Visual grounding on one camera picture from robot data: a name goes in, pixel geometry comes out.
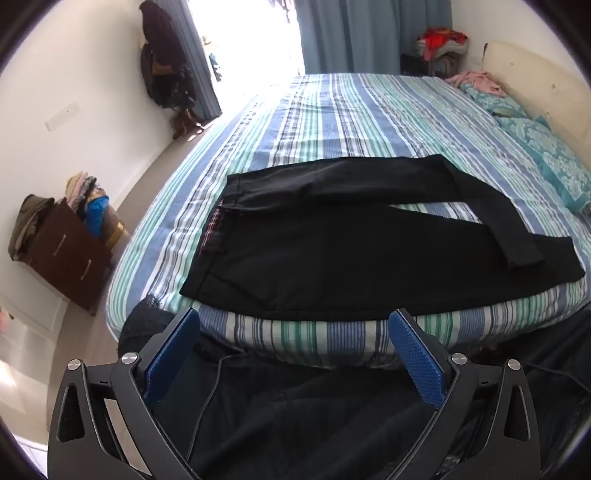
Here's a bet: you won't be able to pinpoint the person's dark clothing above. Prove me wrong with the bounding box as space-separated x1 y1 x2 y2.
117 295 591 480

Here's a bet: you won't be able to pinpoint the pile of red clothes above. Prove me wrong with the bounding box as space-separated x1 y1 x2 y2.
414 28 471 77

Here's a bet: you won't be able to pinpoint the olive clothes pile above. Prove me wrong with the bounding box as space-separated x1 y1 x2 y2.
8 194 57 264

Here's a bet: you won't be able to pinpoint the striped blue green bed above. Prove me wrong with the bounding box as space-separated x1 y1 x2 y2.
106 73 591 370

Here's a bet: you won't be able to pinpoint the brown drawer cabinet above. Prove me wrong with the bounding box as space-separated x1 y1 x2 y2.
23 200 114 315

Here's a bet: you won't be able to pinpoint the thin black cable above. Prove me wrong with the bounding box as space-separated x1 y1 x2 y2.
187 353 247 464

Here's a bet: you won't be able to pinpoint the small teal patterned pillow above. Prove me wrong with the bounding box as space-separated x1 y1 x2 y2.
463 84 528 119

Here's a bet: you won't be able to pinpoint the wide blue curtain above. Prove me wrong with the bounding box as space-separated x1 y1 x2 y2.
295 0 455 77

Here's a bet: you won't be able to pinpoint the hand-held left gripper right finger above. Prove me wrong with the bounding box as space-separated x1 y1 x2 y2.
388 308 542 480

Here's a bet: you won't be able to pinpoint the large teal patterned pillow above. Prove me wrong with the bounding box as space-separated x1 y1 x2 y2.
496 115 591 214

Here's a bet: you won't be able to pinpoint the black pants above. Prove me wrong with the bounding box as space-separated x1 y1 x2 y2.
179 154 586 322

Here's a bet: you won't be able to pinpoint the mixed clothes pile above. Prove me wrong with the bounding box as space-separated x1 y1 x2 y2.
65 172 100 221

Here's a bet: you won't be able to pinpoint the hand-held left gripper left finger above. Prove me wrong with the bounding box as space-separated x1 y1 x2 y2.
48 307 204 480

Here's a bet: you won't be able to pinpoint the narrow blue curtain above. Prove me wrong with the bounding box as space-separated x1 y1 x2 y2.
178 0 223 123

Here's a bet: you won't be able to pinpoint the cream headboard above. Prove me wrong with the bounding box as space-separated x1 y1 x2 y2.
482 42 591 182

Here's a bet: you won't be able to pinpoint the dark hanging bags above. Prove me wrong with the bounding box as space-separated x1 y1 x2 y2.
139 0 198 110

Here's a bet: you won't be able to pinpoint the pink cloth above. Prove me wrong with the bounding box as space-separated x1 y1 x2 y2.
444 69 509 99

